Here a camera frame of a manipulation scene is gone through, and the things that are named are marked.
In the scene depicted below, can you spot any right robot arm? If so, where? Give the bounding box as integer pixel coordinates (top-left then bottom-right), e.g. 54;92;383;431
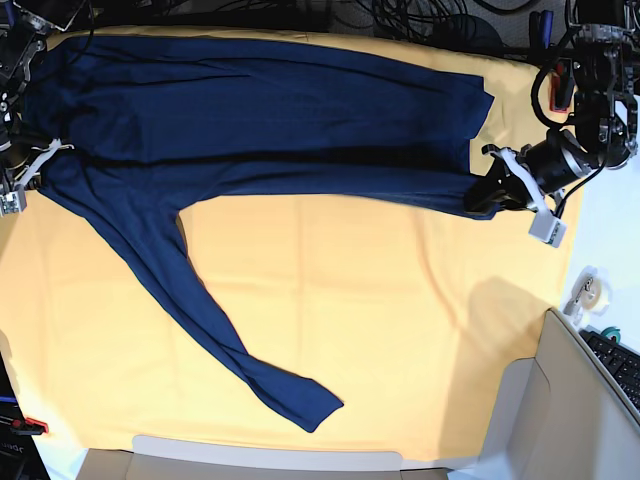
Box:
1;1;94;193

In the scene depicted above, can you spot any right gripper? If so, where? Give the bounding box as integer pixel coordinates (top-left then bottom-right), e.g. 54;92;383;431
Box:
1;130;48;183

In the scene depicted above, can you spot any clear tape dispenser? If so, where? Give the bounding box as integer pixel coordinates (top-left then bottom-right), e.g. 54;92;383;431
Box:
563;266;612;318

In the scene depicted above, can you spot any white cardboard box bottom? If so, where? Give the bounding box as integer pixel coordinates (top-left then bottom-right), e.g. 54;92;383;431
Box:
78;435;450;479

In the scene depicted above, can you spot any red clamp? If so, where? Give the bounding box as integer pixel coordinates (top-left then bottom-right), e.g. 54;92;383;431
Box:
550;59;576;113
9;418;49;436

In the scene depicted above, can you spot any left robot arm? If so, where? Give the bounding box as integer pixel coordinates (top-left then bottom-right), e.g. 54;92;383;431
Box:
464;1;639;218

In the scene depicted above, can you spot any green tape roll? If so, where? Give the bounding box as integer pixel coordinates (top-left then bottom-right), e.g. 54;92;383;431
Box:
601;326;621;344

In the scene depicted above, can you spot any red clamp bottom left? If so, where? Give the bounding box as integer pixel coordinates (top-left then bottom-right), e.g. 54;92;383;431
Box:
9;418;49;436

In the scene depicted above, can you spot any black keyboard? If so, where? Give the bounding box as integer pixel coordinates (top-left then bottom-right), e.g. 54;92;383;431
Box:
580;331;640;409

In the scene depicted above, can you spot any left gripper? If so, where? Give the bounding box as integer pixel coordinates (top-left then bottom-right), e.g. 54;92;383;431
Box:
463;130;594;215

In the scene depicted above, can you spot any red clamp top right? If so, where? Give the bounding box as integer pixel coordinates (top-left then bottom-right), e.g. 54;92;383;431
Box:
550;59;576;113

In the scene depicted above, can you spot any dark blue long-sleeve shirt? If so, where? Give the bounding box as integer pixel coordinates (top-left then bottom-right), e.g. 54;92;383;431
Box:
22;36;493;432

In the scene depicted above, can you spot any yellow table cloth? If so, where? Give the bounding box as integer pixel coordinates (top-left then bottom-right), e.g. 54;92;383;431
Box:
0;25;595;464

